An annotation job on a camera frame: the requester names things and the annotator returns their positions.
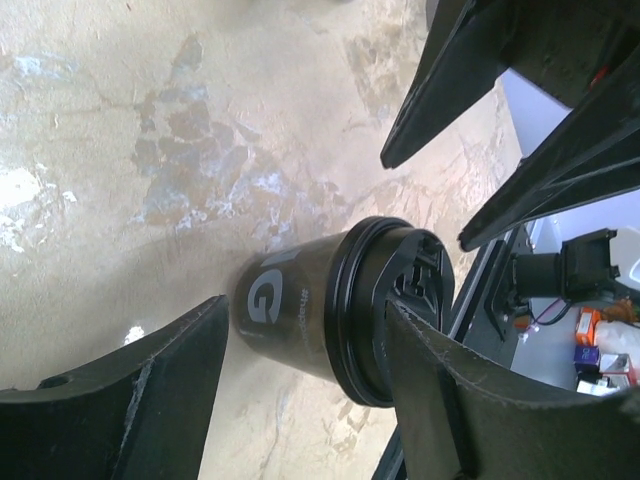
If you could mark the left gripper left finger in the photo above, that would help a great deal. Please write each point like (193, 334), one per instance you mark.
(140, 412)

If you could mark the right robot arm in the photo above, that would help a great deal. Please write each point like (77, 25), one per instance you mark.
(586, 271)

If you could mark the dark coffee cup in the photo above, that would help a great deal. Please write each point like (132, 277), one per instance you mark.
(295, 306)

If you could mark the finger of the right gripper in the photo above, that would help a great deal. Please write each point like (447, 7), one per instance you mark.
(565, 48)
(593, 154)

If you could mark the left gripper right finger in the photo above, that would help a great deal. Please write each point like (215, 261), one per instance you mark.
(462, 416)

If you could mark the black cup lid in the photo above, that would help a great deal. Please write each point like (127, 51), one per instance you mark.
(378, 261)

